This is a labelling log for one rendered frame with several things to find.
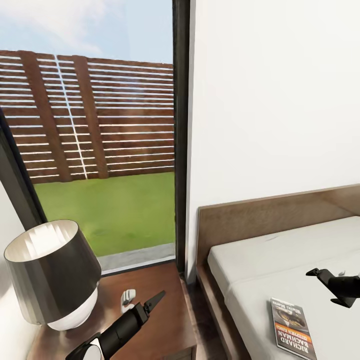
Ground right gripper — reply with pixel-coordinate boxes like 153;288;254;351
306;267;357;309

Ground hardback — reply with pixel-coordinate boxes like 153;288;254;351
270;297;317;360

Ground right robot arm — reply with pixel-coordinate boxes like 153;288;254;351
306;267;360;309

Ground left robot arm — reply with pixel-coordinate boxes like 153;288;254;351
65;289;166;360

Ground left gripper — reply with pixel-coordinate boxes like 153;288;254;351
112;290;166;347

